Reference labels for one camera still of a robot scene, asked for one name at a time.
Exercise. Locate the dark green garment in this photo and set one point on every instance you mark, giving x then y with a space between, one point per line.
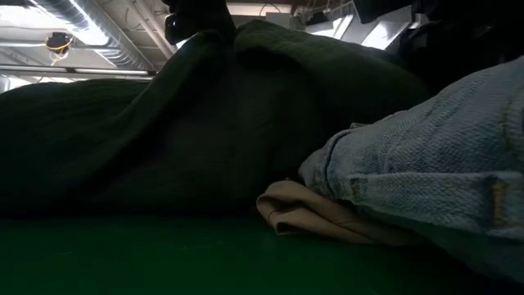
204 123

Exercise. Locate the large round silver duct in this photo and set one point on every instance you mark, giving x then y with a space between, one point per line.
123 59

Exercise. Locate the light blue jeans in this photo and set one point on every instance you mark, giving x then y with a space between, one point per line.
430 164

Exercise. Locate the large shiny metal duct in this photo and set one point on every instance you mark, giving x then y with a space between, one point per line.
348 28

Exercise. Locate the khaki shorts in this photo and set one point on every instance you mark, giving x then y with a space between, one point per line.
319 221

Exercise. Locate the long linear ceiling light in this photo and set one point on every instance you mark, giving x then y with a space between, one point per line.
102 71

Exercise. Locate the green table mat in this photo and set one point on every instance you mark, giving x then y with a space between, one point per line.
123 258

